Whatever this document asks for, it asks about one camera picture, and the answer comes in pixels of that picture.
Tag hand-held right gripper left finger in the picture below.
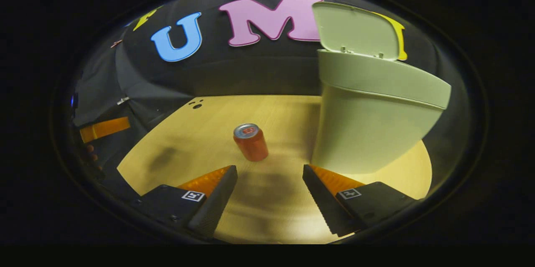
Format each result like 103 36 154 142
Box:
130 165 238 240

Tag pale green desktop garbage bin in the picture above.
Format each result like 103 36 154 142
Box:
311 1 452 175

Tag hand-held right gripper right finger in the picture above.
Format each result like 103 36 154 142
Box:
302 164 420 237

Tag orange pop can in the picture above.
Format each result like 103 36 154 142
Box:
233 123 269 162

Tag black backdrop cloth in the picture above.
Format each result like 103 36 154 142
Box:
71 0 473 201

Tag wooden desktop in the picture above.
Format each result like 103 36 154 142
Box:
116 95 433 245

